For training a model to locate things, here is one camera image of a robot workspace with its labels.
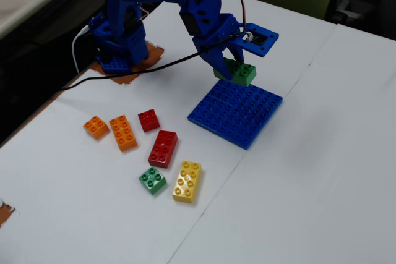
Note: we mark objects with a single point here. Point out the red 2x4 block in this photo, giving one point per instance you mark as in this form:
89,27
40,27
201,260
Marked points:
162,149

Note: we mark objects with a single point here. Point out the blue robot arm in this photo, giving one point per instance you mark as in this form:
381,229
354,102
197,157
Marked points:
123,44

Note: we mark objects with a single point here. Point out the green 2x4 block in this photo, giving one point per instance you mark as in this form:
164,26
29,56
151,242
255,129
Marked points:
244,75

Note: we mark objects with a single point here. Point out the red 2x2 block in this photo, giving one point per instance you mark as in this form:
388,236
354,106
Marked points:
149,120

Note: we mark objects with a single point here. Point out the orange 2x4 block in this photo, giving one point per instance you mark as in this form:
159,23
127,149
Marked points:
123,134

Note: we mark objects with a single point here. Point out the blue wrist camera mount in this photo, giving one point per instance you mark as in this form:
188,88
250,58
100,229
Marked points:
269,44

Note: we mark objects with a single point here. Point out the blue 8x8 baseplate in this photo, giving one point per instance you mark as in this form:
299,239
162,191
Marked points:
235,112

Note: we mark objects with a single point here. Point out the orange 2x2 block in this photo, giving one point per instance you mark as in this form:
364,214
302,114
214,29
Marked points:
96,127

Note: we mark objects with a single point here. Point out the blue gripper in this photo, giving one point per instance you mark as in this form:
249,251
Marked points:
208,50

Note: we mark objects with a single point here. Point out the green 2x2 block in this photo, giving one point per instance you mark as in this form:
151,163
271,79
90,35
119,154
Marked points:
151,180

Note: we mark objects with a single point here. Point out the yellow 2x4 block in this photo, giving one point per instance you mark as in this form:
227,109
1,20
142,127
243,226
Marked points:
186,182

